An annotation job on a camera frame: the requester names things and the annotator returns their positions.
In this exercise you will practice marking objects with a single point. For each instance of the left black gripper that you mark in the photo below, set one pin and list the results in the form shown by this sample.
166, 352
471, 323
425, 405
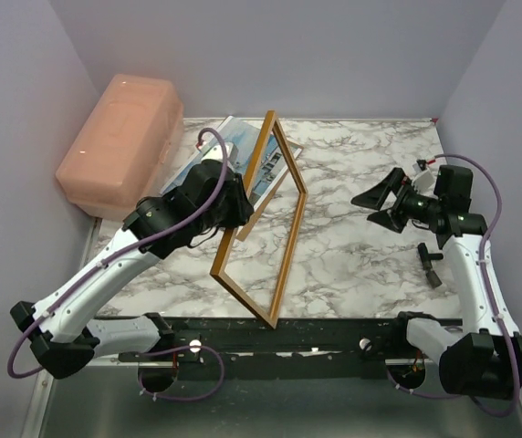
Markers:
244, 208

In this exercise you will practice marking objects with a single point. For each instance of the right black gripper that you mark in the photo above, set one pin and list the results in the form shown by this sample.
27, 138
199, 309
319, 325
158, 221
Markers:
376, 196

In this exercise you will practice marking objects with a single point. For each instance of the photo of white building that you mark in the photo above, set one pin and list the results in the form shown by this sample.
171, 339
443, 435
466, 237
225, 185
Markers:
271, 173

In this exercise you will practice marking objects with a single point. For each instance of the brown wooden picture frame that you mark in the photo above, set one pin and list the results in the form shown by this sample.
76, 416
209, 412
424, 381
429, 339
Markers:
271, 126

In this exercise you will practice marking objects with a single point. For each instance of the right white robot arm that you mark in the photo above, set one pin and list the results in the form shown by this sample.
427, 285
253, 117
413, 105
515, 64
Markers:
485, 361

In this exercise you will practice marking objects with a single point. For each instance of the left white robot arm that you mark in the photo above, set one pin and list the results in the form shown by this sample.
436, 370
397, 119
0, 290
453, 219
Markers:
62, 329

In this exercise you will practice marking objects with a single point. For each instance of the small black tool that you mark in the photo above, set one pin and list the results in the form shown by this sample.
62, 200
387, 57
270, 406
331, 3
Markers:
427, 259

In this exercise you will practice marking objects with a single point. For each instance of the pink translucent plastic storage box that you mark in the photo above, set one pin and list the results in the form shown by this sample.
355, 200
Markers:
125, 149

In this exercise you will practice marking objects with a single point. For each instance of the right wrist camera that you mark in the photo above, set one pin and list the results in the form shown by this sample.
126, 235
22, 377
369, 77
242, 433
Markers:
423, 180

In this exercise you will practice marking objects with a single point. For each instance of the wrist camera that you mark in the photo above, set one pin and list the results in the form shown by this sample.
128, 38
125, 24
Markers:
215, 153
423, 180

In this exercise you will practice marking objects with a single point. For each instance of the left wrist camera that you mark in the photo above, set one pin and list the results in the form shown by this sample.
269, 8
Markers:
215, 153

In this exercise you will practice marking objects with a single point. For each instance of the black mounting base rail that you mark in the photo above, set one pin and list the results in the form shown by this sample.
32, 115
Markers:
296, 349

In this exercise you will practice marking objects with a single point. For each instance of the aluminium extrusion frame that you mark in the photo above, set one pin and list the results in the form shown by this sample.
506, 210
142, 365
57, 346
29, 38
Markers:
480, 359

